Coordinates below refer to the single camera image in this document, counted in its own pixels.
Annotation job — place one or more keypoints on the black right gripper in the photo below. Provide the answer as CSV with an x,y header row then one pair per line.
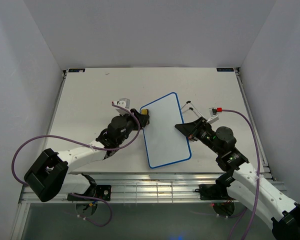
x,y
195,127

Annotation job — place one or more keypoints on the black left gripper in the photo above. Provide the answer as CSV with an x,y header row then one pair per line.
x,y
142,119

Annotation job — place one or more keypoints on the yellow whiteboard eraser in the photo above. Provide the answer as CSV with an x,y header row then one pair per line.
x,y
144,111

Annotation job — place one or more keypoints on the blue framed small whiteboard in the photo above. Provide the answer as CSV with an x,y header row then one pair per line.
x,y
164,144

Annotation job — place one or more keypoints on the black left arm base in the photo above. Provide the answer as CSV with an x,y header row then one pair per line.
x,y
102,192

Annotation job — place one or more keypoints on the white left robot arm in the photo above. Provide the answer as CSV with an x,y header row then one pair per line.
x,y
51,173

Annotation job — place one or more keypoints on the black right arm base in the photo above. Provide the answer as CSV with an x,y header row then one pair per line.
x,y
212,192

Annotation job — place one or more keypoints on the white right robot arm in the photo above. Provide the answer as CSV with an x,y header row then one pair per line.
x,y
243,183

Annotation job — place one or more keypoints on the blue label sticker right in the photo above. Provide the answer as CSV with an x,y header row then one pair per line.
x,y
225,69

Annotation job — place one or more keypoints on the blue label sticker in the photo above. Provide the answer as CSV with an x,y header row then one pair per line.
x,y
225,69
76,70

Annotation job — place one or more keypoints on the blue label sticker left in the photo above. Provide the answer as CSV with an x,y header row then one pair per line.
x,y
76,70

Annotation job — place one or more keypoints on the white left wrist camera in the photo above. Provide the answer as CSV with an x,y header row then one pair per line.
x,y
122,105

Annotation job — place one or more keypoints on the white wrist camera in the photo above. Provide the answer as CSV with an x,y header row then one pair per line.
x,y
214,114
122,105

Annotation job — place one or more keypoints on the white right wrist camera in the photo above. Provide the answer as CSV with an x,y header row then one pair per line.
x,y
214,114

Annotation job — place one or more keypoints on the aluminium table frame rails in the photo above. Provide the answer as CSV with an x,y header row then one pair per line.
x,y
154,188

